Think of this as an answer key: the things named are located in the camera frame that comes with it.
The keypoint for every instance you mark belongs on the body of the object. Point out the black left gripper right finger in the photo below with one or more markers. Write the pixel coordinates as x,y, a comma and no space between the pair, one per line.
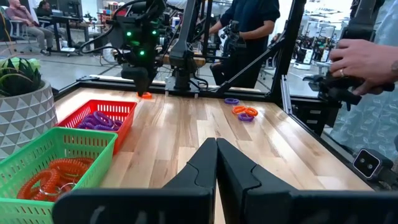
236,174

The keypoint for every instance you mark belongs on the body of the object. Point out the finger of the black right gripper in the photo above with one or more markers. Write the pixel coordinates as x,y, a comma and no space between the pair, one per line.
143,87

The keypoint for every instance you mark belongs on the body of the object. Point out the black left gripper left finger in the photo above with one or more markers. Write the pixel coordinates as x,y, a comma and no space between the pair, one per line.
202,168

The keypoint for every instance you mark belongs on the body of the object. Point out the purple rings pile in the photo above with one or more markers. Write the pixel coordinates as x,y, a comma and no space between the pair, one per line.
104,112

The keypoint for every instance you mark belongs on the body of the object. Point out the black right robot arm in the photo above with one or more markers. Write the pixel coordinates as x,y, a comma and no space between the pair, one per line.
183,46

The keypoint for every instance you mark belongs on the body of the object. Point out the red plastic basket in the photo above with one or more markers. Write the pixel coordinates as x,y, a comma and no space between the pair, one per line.
126,130

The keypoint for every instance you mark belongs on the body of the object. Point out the green plastic basket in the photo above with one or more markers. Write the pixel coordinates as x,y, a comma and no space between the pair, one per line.
87,131

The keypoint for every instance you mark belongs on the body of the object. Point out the silver aluminium extrusion piece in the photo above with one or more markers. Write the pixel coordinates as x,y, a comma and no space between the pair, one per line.
286,96

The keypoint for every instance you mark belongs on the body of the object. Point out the person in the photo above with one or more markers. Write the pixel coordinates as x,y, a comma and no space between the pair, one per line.
45,7
18,14
248,18
373,124

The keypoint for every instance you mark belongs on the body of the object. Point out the white geometric plant pot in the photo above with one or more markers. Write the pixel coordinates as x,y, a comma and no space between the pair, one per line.
28,121

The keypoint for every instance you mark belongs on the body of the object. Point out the green potted plant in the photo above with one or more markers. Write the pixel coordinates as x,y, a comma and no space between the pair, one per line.
18,74

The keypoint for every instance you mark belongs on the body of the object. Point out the person's hand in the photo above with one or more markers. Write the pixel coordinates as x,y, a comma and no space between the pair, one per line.
363,59

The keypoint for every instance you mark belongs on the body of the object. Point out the black table-level camera box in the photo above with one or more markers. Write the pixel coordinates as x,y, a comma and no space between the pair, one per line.
367,163

